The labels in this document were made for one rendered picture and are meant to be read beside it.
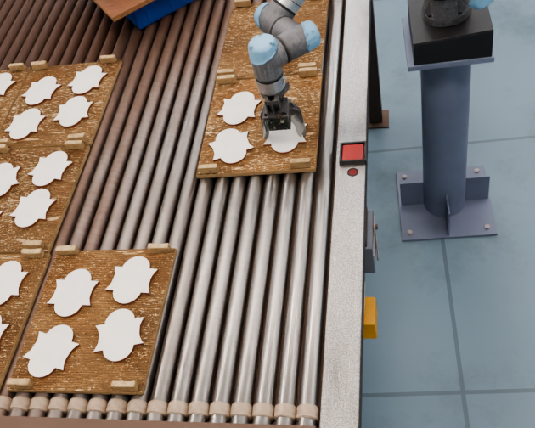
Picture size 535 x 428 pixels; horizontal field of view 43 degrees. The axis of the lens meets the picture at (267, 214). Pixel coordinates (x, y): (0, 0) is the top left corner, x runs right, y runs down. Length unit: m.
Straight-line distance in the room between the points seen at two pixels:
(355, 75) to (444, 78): 0.34
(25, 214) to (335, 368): 1.04
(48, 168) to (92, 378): 0.76
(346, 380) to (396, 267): 1.30
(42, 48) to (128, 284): 1.28
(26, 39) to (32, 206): 0.94
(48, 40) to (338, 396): 1.83
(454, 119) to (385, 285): 0.71
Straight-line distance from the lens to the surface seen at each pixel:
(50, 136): 2.33
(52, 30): 2.90
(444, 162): 2.69
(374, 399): 2.54
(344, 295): 1.67
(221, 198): 1.93
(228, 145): 2.02
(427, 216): 2.95
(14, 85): 2.64
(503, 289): 2.77
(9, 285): 1.97
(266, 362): 1.61
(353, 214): 1.81
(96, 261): 1.90
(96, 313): 1.80
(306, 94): 2.13
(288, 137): 2.00
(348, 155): 1.93
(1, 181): 2.26
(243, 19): 2.51
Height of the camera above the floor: 2.32
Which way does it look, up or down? 49 degrees down
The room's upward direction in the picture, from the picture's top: 17 degrees counter-clockwise
